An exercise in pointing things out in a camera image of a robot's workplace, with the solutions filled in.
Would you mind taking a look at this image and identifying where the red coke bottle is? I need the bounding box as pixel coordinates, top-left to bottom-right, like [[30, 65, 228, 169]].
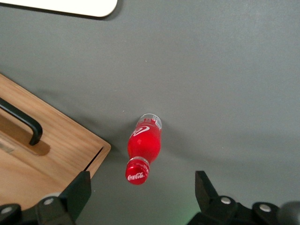
[[124, 113, 163, 186]]

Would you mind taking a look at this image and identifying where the black drawer handle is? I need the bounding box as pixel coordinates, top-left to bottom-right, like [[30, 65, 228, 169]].
[[0, 97, 44, 147]]

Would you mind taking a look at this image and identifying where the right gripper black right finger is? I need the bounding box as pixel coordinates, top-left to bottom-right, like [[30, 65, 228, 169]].
[[186, 170, 290, 225]]

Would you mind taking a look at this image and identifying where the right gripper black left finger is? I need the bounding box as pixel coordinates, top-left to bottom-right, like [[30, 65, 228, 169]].
[[0, 170, 92, 225]]

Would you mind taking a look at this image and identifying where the wooden drawer cabinet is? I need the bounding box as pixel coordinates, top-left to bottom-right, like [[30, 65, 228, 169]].
[[0, 73, 112, 213]]

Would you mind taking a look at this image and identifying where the beige rectangular tray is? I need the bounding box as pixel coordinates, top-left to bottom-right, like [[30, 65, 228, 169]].
[[0, 0, 119, 18]]

